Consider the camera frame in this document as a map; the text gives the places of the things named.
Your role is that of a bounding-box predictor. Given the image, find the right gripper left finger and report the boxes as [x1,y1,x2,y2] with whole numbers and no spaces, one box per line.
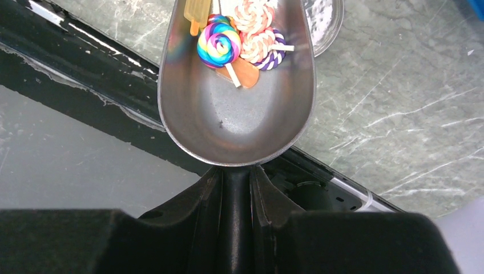
[1,168,222,273]

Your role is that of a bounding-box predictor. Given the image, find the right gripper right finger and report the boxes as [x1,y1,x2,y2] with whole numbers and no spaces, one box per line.
[250,167,459,273]

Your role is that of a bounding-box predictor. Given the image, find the metal scoop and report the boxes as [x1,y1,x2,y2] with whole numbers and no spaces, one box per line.
[158,1,316,273]

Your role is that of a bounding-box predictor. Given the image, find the orange popsicle candy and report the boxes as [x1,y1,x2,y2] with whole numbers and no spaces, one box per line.
[231,58,260,88]

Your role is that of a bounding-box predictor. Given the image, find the purple white swirl lollipop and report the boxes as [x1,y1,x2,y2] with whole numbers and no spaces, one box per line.
[253,27,287,71]

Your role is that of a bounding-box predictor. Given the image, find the pink white swirl lollipop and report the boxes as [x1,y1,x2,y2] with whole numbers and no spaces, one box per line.
[240,27,295,64]

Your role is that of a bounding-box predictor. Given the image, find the rainbow swirl lollipop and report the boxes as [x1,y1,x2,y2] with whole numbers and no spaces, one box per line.
[197,14,241,87]

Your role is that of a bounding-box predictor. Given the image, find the yellow popsicle candy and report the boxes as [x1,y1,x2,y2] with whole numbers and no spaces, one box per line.
[184,0,212,37]

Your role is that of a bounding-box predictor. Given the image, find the clear round lid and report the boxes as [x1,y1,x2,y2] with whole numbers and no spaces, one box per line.
[303,0,345,57]

